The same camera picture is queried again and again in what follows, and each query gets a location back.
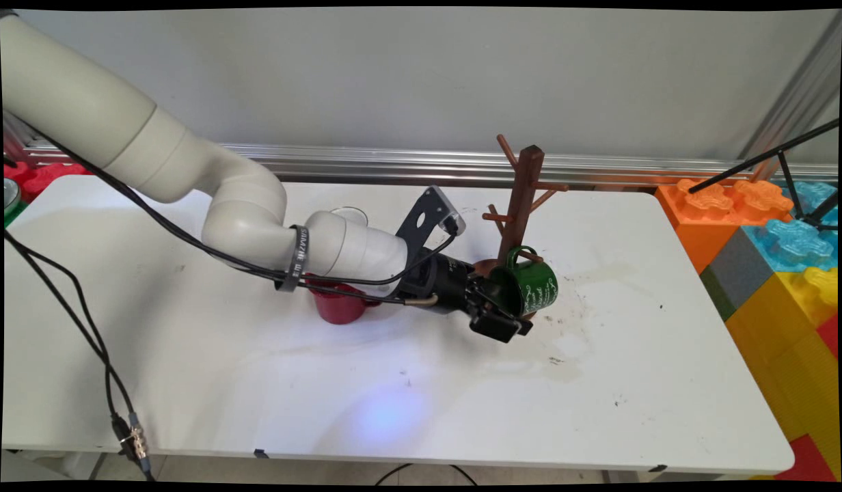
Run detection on small red toy block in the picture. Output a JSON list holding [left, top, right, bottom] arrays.
[[815, 314, 841, 361]]

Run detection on black cable with connector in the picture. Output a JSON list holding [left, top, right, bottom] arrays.
[[3, 231, 155, 482]]

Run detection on red studded toy block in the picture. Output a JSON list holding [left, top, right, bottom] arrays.
[[3, 161, 94, 204]]

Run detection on orange giant toy block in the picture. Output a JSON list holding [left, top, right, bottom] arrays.
[[655, 179, 795, 275]]

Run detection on yellow giant toy block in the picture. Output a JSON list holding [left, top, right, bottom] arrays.
[[725, 267, 841, 479]]

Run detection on green enamel mug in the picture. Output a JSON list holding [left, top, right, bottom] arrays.
[[488, 245, 560, 322]]

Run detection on aluminium post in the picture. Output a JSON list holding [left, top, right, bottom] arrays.
[[738, 12, 842, 182]]

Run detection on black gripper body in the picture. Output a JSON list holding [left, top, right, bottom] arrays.
[[398, 247, 493, 316]]

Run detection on gray giant toy block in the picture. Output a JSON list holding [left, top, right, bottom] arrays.
[[700, 228, 778, 323]]

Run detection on black velcro strap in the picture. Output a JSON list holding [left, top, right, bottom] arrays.
[[275, 223, 310, 294]]

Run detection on blue giant toy block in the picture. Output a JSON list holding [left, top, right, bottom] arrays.
[[741, 181, 839, 275]]

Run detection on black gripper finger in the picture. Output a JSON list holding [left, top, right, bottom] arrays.
[[469, 299, 534, 344], [470, 275, 516, 314]]

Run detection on large red toy block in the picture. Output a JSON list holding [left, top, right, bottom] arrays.
[[775, 434, 837, 482]]

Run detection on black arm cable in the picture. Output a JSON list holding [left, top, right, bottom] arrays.
[[3, 113, 461, 306]]

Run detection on red enamel mug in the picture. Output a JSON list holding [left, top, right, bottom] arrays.
[[303, 273, 382, 326]]

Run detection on brown wooden mug tree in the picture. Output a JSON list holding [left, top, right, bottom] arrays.
[[472, 135, 571, 323]]

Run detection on aluminium rail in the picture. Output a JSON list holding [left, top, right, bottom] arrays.
[[21, 140, 839, 190]]

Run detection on black tripod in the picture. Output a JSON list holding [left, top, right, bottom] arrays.
[[688, 120, 841, 234]]

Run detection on black floor cable loop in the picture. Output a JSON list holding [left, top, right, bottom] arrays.
[[374, 463, 478, 487]]

